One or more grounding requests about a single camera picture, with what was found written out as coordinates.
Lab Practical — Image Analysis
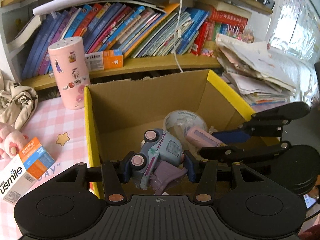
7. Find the row of colourful books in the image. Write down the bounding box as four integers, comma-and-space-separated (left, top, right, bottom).
21, 2, 218, 79

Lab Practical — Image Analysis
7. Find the pink stickered cylinder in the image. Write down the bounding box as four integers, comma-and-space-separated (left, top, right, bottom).
47, 36, 91, 110

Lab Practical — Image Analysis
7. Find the pink spiky ornament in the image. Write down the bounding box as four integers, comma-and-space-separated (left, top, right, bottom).
226, 26, 254, 43

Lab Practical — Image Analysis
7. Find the pink checked tablecloth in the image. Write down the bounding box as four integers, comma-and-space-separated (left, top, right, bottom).
0, 96, 100, 230

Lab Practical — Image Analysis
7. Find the white and orange carton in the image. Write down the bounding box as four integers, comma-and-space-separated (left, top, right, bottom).
84, 49, 123, 71
0, 137, 56, 200

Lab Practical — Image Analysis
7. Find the wooden bookshelf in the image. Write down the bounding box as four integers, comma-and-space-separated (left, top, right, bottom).
0, 0, 273, 90

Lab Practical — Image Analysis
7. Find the clear tape roll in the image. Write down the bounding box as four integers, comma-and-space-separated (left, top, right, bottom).
163, 109, 208, 142

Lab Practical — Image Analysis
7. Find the wall chart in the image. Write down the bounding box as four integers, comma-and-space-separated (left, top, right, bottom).
271, 0, 313, 60

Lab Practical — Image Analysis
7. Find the cardboard box with yellow edges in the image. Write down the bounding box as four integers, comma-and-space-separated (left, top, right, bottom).
84, 69, 280, 199

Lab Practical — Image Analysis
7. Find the black smartphone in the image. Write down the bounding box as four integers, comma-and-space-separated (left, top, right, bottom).
303, 194, 316, 209

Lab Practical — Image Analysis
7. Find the pink comb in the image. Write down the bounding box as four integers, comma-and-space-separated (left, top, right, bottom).
185, 126, 227, 148

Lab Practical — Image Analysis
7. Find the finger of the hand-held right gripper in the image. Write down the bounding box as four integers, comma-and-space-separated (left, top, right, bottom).
198, 141, 292, 163
212, 104, 288, 144

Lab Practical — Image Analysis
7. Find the pink plush toy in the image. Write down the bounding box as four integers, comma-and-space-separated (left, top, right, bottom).
0, 122, 29, 159

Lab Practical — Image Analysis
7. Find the blue toy truck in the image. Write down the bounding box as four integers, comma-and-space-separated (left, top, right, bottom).
129, 128, 188, 195

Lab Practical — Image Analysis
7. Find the thick red dictionary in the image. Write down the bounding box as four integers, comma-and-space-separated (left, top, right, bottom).
209, 11, 249, 27

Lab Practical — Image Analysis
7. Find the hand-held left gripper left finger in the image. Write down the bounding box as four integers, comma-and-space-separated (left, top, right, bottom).
54, 151, 134, 204

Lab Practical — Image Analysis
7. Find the stack of papers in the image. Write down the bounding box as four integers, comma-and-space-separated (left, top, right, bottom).
215, 33, 297, 107

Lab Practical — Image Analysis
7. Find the white lamp bar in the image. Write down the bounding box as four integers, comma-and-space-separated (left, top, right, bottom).
32, 0, 123, 15

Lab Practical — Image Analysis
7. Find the white cable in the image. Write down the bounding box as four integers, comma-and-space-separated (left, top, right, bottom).
176, 0, 184, 73

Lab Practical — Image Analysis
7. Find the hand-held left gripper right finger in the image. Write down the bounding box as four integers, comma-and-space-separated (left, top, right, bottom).
184, 151, 267, 203

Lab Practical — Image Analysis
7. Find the beige cloth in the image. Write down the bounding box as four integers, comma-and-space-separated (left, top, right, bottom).
0, 70, 39, 130

